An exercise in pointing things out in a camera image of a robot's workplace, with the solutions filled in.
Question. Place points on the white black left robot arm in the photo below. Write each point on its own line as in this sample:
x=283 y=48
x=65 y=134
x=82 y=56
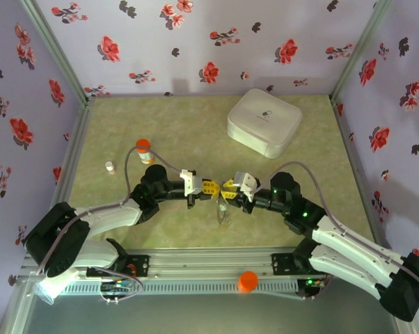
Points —
x=105 y=217

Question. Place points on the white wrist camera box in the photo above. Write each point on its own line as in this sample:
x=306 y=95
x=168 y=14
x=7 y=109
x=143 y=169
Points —
x=246 y=182
x=192 y=182

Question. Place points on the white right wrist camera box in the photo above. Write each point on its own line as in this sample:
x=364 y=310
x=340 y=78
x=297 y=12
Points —
x=246 y=182

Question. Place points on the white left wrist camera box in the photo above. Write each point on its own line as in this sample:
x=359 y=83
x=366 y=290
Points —
x=192 y=182

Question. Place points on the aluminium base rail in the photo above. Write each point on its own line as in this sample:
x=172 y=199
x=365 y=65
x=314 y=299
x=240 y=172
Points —
x=213 y=261

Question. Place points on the small white pink bottle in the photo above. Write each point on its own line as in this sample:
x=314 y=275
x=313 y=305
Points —
x=110 y=167

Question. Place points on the aluminium side rail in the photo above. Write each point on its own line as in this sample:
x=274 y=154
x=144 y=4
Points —
x=360 y=174
x=73 y=156

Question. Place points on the orange capped pill bottle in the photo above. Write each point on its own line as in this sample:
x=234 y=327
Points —
x=146 y=154

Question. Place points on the aluminium frame post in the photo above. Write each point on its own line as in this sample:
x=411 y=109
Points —
x=58 y=52
x=358 y=52

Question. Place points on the loose orange bottle cap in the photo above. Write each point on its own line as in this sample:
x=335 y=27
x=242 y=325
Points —
x=247 y=282

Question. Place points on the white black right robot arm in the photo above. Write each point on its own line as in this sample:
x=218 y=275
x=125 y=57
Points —
x=352 y=243

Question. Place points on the white zippered pill case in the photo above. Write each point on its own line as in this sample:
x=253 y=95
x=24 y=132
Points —
x=265 y=118

